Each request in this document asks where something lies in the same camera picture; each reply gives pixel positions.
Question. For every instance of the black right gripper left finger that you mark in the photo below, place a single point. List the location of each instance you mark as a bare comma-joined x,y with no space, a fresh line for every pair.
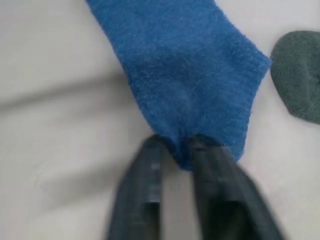
135,200

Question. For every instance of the blue sock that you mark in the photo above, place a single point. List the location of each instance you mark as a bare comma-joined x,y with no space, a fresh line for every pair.
180,75

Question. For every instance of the dark green sock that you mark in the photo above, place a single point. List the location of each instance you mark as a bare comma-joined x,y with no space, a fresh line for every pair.
297,80

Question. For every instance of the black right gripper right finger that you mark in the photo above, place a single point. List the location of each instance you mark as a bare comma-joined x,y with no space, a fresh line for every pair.
220,200

